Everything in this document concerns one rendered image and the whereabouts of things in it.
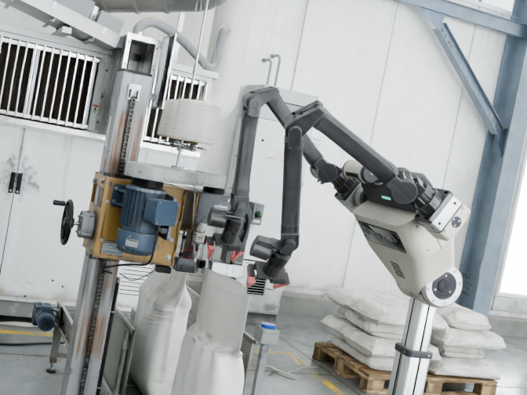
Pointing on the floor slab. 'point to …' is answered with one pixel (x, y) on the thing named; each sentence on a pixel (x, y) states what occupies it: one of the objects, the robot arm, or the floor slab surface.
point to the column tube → (89, 284)
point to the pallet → (339, 357)
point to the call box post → (259, 369)
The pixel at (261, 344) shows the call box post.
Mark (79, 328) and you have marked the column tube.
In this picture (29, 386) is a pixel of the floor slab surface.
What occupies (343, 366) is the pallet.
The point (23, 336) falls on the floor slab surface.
